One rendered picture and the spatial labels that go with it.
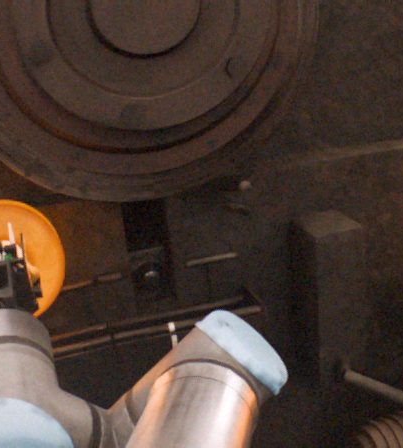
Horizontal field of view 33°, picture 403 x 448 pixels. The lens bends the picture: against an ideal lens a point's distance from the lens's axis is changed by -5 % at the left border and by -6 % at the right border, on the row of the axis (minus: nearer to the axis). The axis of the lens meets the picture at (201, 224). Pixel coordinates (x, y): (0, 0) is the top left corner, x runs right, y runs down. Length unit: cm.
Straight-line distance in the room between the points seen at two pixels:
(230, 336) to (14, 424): 19
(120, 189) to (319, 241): 27
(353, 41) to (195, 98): 40
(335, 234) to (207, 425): 51
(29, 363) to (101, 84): 30
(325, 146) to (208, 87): 36
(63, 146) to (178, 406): 40
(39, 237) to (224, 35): 33
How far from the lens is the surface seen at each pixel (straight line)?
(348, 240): 93
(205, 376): 53
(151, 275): 98
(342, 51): 107
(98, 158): 80
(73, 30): 73
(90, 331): 95
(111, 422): 63
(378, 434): 97
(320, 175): 101
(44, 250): 86
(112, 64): 73
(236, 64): 75
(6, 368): 61
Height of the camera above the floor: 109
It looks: 17 degrees down
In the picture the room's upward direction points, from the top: 6 degrees counter-clockwise
